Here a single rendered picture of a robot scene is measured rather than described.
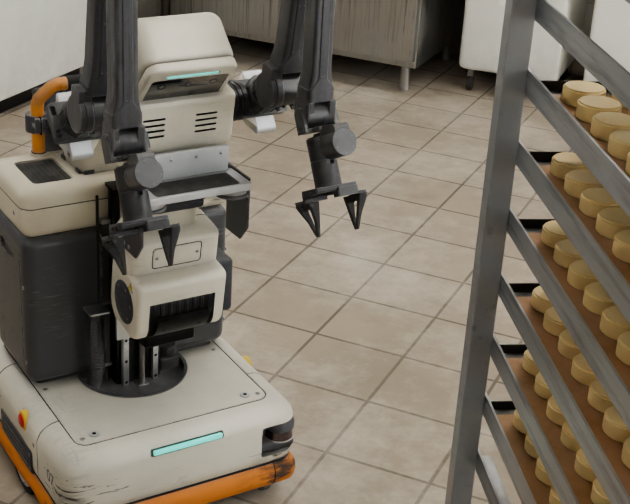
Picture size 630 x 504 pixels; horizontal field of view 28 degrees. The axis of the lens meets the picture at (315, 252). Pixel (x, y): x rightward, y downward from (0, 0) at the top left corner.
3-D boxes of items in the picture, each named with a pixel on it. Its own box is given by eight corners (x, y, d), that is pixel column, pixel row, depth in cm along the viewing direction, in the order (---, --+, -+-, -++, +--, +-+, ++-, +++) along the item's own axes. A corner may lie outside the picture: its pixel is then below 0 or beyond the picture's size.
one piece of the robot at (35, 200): (-3, 381, 333) (-20, 79, 298) (183, 338, 360) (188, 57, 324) (41, 445, 307) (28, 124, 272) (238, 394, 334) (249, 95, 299)
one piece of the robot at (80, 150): (54, 140, 268) (55, 92, 262) (76, 137, 270) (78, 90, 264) (71, 162, 261) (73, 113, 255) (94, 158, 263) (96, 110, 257)
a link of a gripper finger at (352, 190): (374, 225, 264) (365, 182, 264) (345, 231, 260) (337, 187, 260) (357, 229, 270) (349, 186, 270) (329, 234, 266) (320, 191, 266)
